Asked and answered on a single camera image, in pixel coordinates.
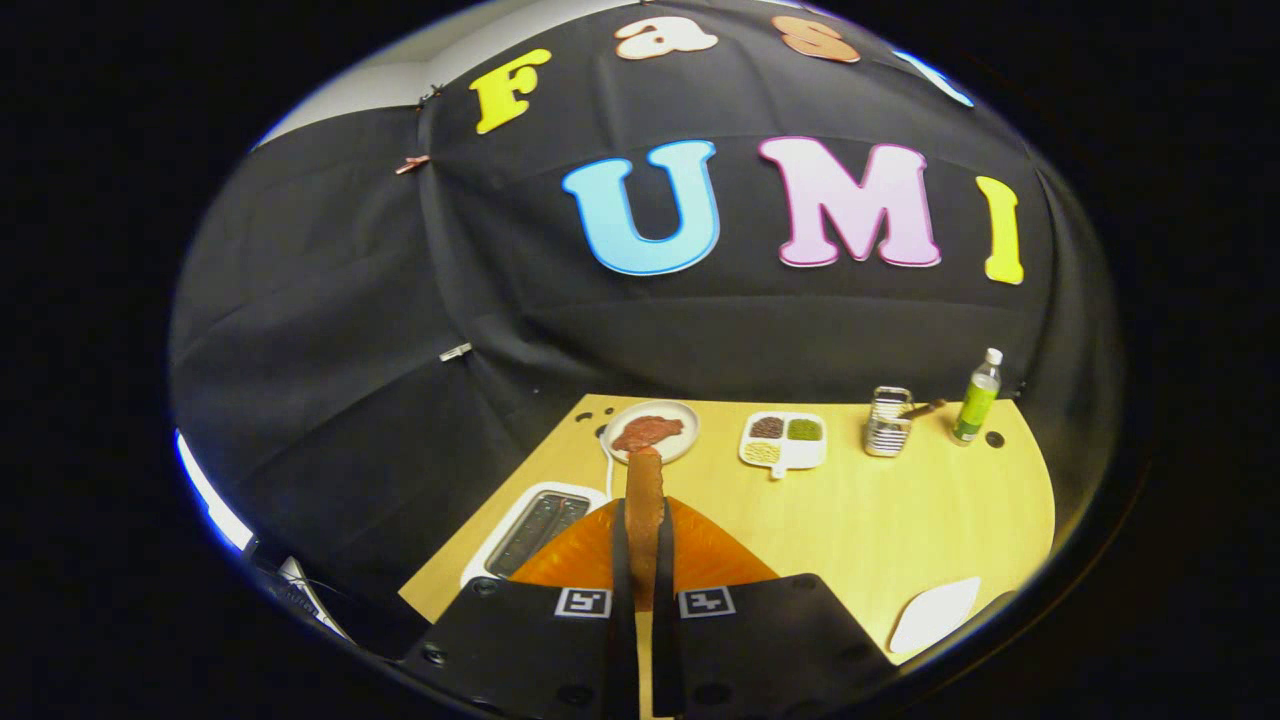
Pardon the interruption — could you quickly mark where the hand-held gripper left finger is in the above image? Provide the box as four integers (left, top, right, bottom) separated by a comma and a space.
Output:
398, 497, 641, 720

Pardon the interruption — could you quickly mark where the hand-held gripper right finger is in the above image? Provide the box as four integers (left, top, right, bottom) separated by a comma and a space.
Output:
652, 495, 898, 720

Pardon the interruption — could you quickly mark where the bread slice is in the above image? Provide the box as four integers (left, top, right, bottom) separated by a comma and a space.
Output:
625, 445, 668, 611

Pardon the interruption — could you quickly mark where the white toaster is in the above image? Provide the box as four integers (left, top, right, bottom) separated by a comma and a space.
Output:
460, 482, 609, 588

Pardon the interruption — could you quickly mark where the round beige plate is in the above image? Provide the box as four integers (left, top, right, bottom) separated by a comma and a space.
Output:
600, 400, 701, 466

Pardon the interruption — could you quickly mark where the red-brown meat slice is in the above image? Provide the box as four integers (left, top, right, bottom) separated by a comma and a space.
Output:
612, 415, 686, 453

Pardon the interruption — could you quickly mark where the white divided dish of beans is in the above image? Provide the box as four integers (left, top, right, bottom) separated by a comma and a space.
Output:
738, 411, 828, 480

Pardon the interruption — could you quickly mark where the white flat plate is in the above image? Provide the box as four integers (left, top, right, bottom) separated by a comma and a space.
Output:
889, 577, 983, 655

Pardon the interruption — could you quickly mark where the green drink bottle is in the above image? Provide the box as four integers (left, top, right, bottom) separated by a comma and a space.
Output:
951, 348, 1004, 445

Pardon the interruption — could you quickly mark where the black backdrop cloth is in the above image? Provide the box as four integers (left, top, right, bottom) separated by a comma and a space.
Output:
168, 0, 1121, 661

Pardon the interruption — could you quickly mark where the computer monitor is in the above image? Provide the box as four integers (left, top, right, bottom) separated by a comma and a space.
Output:
175, 430, 256, 553

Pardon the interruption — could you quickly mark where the metal wire rack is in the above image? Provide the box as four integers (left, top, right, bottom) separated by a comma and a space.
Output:
863, 386, 946, 459

